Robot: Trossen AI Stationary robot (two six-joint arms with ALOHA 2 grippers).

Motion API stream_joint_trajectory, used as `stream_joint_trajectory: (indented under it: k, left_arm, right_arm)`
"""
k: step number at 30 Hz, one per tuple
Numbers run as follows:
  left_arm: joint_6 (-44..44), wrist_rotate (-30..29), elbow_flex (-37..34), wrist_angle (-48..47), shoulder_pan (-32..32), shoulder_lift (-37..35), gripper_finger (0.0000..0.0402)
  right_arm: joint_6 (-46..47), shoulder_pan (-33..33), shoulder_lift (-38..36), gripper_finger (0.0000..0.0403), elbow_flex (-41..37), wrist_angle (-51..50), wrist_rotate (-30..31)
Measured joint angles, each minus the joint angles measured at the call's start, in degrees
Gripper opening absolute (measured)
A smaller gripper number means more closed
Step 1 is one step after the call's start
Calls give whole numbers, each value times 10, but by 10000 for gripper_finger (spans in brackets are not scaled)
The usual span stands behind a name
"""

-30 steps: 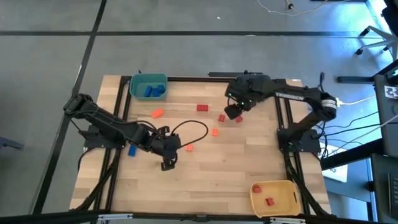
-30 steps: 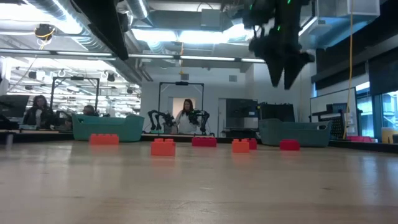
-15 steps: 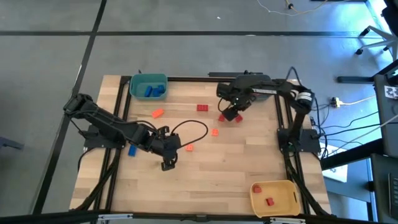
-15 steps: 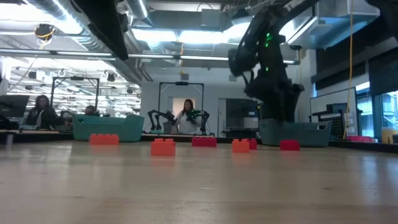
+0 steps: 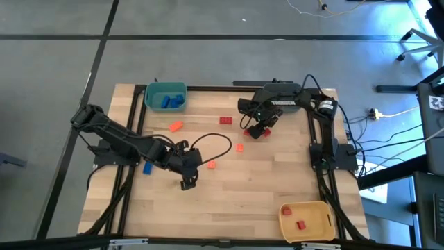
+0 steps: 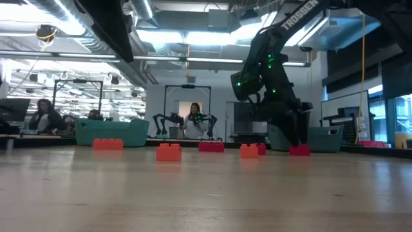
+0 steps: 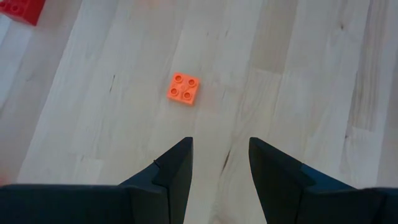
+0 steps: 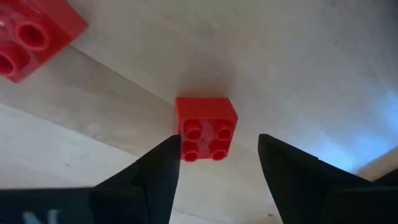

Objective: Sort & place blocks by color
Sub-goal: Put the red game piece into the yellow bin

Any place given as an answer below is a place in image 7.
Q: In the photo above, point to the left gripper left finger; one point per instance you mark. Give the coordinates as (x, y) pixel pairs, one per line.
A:
(149, 193)

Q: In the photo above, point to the orange small square block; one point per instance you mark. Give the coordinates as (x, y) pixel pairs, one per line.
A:
(183, 88)

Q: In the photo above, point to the red long block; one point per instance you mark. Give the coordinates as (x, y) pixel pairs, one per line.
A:
(18, 11)

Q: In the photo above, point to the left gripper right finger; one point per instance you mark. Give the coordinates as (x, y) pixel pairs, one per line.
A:
(289, 186)

